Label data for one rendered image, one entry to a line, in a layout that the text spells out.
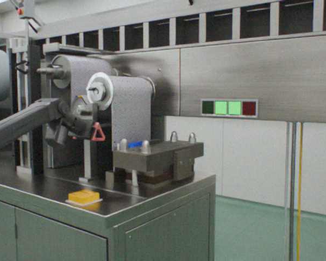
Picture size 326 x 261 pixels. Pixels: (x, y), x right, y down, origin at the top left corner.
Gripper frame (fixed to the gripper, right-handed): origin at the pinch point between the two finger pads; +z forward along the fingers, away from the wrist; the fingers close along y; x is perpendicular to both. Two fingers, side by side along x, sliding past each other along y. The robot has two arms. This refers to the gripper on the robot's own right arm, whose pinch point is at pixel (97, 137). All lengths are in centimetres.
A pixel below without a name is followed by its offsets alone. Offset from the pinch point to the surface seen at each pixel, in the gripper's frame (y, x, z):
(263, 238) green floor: -5, -3, 224
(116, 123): 0.3, 8.7, 6.4
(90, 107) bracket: -8.1, 11.4, -1.1
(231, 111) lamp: 35, 26, 31
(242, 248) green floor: -13, -17, 198
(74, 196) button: 9.1, -23.2, -9.2
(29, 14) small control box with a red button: -57, 54, -16
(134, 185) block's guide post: 12.2, -12.4, 13.7
